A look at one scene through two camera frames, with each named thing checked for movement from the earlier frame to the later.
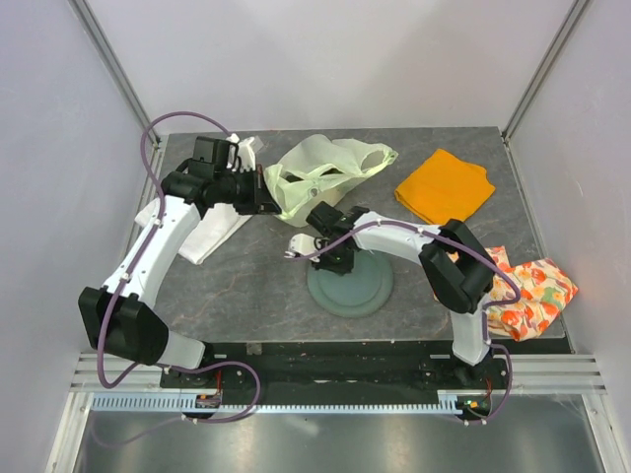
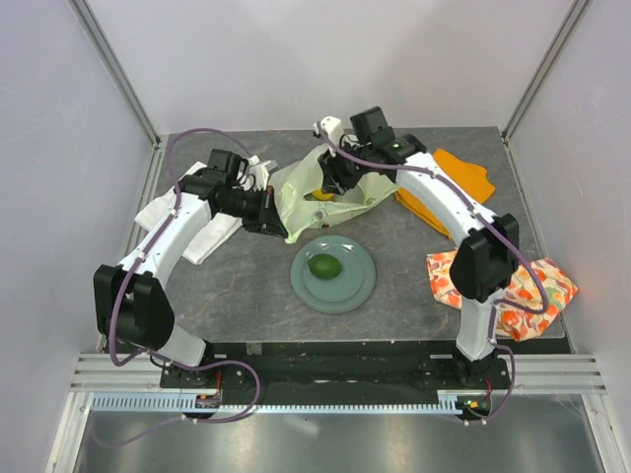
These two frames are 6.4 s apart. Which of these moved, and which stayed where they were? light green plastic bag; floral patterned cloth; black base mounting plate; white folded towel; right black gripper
Moved: light green plastic bag; right black gripper
Stayed: white folded towel; floral patterned cloth; black base mounting plate
